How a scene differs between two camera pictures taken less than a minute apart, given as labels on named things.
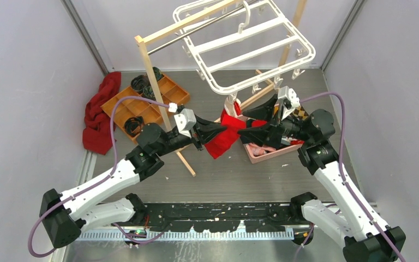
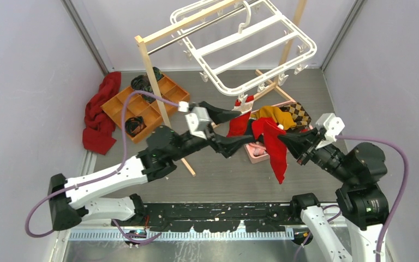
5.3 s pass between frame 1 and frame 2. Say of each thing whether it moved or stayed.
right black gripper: moved
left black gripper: moved
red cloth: stayed
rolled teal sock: stayed
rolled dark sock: stayed
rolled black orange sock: stayed
